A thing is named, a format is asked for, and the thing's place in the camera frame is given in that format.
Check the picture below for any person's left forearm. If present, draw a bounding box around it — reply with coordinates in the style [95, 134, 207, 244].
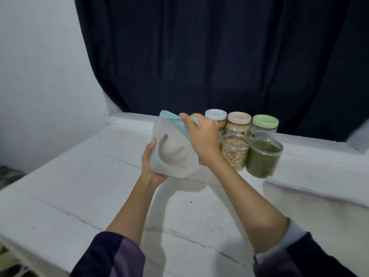
[70, 177, 168, 277]

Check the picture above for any transparent jar green lid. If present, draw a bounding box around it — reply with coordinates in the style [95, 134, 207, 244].
[249, 115, 280, 142]

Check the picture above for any transparent jar blue lid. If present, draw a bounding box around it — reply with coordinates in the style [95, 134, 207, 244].
[204, 109, 228, 136]

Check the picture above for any person's right hand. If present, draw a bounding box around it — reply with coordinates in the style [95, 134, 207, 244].
[179, 113, 227, 169]

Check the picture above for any teal container lid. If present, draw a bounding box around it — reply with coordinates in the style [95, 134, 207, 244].
[160, 110, 199, 143]

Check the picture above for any pink round lid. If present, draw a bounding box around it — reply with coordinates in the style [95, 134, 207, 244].
[226, 111, 253, 125]

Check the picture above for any transparent jar pink lid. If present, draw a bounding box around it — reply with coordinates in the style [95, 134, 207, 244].
[225, 111, 253, 137]

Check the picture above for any blue round lid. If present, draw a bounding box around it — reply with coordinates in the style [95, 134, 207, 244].
[204, 109, 228, 121]

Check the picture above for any clear round lid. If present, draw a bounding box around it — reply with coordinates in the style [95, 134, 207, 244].
[222, 133, 251, 149]
[248, 138, 284, 158]

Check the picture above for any teal lidded plastic container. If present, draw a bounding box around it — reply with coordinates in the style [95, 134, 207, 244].
[149, 110, 200, 179]

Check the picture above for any green round lid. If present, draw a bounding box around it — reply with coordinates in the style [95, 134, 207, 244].
[252, 115, 280, 130]

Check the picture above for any person's left hand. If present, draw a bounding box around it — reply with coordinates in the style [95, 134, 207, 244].
[141, 138, 170, 187]

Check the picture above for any person's right forearm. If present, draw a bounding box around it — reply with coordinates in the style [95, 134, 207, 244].
[208, 154, 358, 277]

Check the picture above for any dark navy curtain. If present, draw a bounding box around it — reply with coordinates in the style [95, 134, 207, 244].
[73, 0, 369, 142]

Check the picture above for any pile of green beans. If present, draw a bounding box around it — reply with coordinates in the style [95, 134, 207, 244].
[246, 141, 282, 179]

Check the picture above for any zip bag of corn kernels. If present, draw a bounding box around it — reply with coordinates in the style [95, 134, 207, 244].
[262, 179, 369, 277]

